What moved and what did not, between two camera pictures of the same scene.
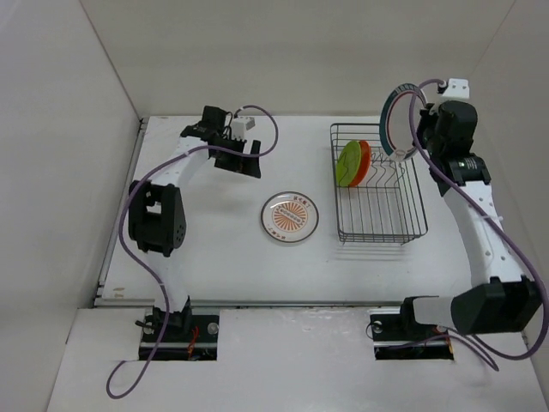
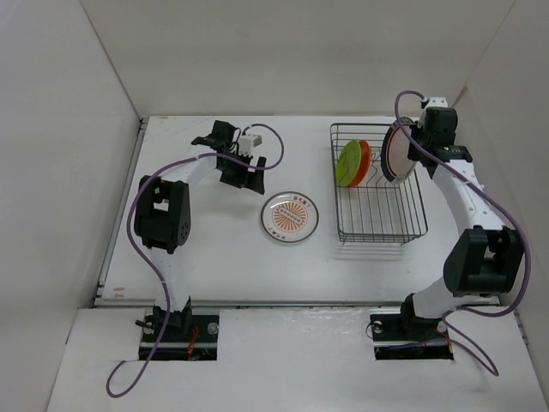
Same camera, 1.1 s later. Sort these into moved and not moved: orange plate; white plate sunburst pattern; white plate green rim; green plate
Moved: white plate green rim
Not moved: white plate sunburst pattern; orange plate; green plate
